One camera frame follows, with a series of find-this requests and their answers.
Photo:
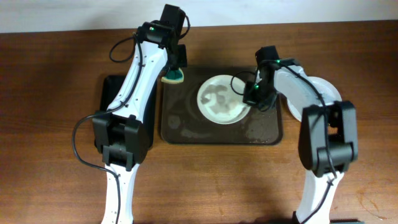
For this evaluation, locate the green and yellow sponge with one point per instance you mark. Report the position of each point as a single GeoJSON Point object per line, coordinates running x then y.
{"type": "Point", "coordinates": [173, 77]}

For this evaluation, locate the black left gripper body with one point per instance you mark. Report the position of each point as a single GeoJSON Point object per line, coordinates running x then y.
{"type": "Point", "coordinates": [179, 62]}

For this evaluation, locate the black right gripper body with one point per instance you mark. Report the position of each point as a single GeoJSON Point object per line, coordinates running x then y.
{"type": "Point", "coordinates": [259, 99]}

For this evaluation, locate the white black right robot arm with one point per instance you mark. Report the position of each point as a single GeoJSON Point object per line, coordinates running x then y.
{"type": "Point", "coordinates": [328, 137]}

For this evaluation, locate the dark brown serving tray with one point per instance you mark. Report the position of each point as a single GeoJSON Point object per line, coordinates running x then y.
{"type": "Point", "coordinates": [183, 123]}

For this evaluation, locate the pink plate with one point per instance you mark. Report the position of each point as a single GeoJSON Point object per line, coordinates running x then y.
{"type": "Point", "coordinates": [326, 89]}

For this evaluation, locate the pale green plate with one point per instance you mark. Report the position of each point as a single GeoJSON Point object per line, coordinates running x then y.
{"type": "Point", "coordinates": [293, 109]}

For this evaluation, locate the cream white plate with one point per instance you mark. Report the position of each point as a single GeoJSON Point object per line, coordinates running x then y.
{"type": "Point", "coordinates": [218, 100]}

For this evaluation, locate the black small tray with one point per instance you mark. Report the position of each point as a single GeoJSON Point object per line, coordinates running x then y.
{"type": "Point", "coordinates": [111, 86]}

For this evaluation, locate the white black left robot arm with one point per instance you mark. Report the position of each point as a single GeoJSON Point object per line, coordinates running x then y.
{"type": "Point", "coordinates": [121, 134]}

